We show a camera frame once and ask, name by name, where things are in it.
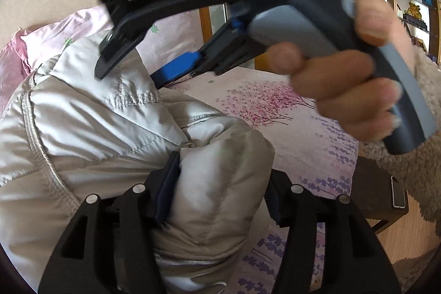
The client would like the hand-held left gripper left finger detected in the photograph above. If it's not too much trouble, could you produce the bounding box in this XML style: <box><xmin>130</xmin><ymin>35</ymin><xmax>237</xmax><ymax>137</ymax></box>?
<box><xmin>38</xmin><ymin>152</ymin><xmax>181</xmax><ymax>294</ymax></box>

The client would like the person's right hand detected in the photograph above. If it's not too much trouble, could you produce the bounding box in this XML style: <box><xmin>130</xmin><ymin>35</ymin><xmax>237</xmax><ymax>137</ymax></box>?
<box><xmin>267</xmin><ymin>0</ymin><xmax>419</xmax><ymax>143</ymax></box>

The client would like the pink floral pillow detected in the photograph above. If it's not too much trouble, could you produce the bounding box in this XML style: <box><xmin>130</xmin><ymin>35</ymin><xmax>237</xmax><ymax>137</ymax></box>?
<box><xmin>19</xmin><ymin>3</ymin><xmax>207</xmax><ymax>55</ymax></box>
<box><xmin>0</xmin><ymin>27</ymin><xmax>35</xmax><ymax>112</ymax></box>

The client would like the white puffer jacket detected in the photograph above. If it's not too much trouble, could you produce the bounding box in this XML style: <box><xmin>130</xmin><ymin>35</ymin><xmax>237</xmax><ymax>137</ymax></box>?
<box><xmin>0</xmin><ymin>29</ymin><xmax>276</xmax><ymax>294</ymax></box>

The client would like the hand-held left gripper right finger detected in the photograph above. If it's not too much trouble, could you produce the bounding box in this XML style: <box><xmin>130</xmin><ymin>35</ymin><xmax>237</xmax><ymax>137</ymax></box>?
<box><xmin>263</xmin><ymin>170</ymin><xmax>402</xmax><ymax>294</ymax></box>

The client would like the person's cream fleece coat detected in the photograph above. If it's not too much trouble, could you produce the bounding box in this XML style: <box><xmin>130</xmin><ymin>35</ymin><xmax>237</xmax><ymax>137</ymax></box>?
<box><xmin>393</xmin><ymin>239</ymin><xmax>438</xmax><ymax>294</ymax></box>

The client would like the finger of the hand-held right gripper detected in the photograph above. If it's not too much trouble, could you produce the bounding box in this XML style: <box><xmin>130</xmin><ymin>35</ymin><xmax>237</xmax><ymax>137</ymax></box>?
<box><xmin>150</xmin><ymin>20</ymin><xmax>266</xmax><ymax>88</ymax></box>
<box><xmin>95</xmin><ymin>0</ymin><xmax>249</xmax><ymax>80</ymax></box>

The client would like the pink floral bed sheet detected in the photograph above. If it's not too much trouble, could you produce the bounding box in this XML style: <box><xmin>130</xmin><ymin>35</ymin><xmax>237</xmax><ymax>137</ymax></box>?
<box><xmin>162</xmin><ymin>63</ymin><xmax>361</xmax><ymax>294</ymax></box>

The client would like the golden ornament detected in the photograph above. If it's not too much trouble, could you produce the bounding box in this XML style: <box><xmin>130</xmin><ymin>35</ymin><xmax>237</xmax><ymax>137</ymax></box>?
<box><xmin>403</xmin><ymin>1</ymin><xmax>429</xmax><ymax>29</ymax></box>

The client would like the dark wooden stool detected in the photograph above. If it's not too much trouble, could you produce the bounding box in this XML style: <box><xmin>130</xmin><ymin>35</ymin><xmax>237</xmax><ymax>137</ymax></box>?
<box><xmin>351</xmin><ymin>156</ymin><xmax>410</xmax><ymax>234</ymax></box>

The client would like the white smartphone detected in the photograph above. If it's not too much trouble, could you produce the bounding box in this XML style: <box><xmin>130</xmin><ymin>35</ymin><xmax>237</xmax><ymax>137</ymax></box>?
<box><xmin>390</xmin><ymin>175</ymin><xmax>407</xmax><ymax>209</ymax></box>

